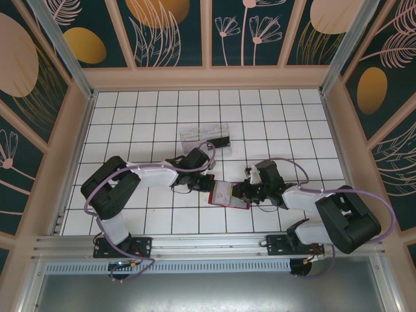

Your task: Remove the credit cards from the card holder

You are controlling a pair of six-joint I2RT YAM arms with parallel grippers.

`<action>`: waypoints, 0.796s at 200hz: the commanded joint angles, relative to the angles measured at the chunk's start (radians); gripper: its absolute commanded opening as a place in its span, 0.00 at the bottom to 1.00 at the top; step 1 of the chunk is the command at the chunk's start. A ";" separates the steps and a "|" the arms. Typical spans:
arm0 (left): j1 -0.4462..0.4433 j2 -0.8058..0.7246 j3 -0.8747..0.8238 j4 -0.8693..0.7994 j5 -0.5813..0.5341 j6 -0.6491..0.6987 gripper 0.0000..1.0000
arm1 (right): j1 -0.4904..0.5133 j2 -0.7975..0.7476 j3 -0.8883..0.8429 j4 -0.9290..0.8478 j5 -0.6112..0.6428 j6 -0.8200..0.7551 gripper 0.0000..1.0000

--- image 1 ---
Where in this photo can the aluminium frame post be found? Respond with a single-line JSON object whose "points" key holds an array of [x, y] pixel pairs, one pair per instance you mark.
{"points": [[73, 63], [343, 48]]}

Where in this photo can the aluminium side rail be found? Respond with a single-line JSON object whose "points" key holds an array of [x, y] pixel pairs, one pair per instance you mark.
{"points": [[331, 123], [85, 123]]}

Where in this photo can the grey metal panel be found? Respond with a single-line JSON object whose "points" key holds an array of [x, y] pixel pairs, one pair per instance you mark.
{"points": [[208, 295]]}

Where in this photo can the red card holder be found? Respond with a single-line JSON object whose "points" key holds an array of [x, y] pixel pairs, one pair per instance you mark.
{"points": [[240, 204]]}

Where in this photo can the white VIP card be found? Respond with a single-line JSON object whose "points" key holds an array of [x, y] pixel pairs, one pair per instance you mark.
{"points": [[222, 193]]}

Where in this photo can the black credit card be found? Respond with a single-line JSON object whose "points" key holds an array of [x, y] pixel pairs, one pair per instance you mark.
{"points": [[219, 143]]}

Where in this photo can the clear acrylic card stand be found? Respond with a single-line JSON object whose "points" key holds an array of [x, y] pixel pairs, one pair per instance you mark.
{"points": [[195, 135]]}

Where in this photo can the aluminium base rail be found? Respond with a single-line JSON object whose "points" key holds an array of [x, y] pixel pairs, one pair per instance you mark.
{"points": [[208, 247]]}

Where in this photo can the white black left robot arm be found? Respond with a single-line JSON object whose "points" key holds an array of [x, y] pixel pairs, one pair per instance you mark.
{"points": [[152, 175]]}

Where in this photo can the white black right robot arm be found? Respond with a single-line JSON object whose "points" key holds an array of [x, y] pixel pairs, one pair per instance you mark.
{"points": [[305, 200]]}

